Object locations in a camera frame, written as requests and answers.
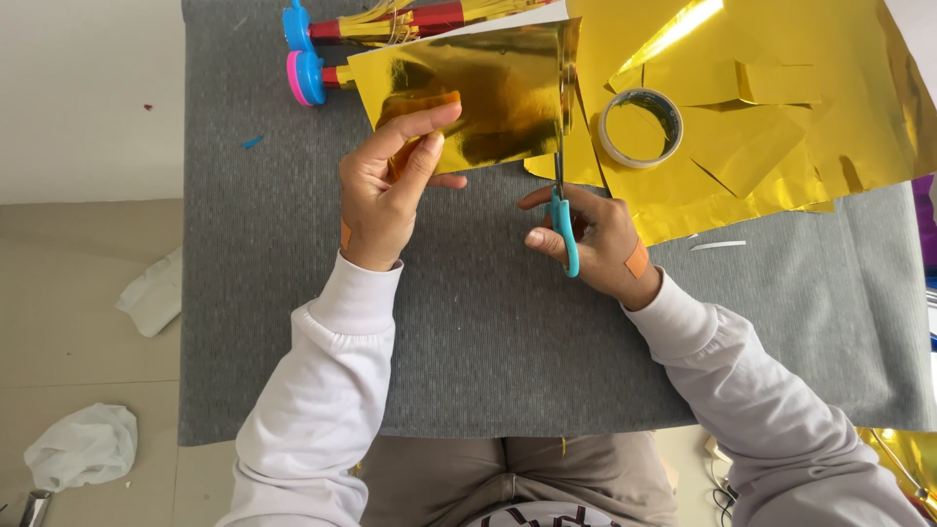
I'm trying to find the person's right hand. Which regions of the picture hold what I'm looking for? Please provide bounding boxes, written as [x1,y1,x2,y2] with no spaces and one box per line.
[517,184,663,312]

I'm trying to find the person's left hand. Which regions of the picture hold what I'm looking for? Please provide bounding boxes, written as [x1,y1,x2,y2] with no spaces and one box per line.
[338,101,468,273]

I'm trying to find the teal handled scissors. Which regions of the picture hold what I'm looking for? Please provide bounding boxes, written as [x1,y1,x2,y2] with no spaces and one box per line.
[549,73,581,279]

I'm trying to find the gold foil paper piece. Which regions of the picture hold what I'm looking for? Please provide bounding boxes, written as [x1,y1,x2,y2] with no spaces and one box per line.
[347,18,584,178]

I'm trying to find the tan bandage on right wrist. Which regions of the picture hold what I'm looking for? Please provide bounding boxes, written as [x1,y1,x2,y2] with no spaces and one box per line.
[624,236,651,281]

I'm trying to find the white tape roll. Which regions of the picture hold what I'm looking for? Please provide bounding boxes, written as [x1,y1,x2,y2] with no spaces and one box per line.
[597,88,685,170]

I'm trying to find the pink and blue party horn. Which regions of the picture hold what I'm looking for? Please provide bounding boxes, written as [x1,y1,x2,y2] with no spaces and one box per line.
[285,50,360,108]

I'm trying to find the grey table mat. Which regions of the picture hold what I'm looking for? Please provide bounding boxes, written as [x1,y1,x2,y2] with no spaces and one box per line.
[178,0,937,447]

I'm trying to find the blue party horn gold fringe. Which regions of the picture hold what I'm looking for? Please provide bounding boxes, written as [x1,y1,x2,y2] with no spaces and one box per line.
[282,0,559,53]

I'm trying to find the large gold foil sheets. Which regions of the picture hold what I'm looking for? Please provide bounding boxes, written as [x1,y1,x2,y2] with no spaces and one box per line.
[523,0,937,247]

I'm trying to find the crumpled white tissue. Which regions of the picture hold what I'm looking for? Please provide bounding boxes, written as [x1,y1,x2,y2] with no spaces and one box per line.
[115,246,183,338]

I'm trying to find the person's khaki trousers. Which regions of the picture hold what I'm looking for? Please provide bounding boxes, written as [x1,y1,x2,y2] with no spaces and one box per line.
[355,432,680,527]

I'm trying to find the person's white printed shirt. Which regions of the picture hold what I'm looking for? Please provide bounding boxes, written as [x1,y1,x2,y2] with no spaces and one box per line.
[468,501,623,527]

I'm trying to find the purple foil sheet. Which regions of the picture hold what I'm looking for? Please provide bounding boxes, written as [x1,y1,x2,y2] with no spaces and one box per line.
[911,173,937,269]

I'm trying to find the gold foil balloon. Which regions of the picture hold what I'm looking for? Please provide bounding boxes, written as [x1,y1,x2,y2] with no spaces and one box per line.
[855,427,937,522]

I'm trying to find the crumpled white plastic bag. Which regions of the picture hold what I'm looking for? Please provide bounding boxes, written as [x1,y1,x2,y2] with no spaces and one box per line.
[23,403,139,493]

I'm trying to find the silver foil scrap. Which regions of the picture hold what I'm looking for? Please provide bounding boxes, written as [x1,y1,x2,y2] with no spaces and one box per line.
[18,489,53,527]

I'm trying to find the black and white cables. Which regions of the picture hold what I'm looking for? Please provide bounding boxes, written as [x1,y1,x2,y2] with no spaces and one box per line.
[704,435,742,527]

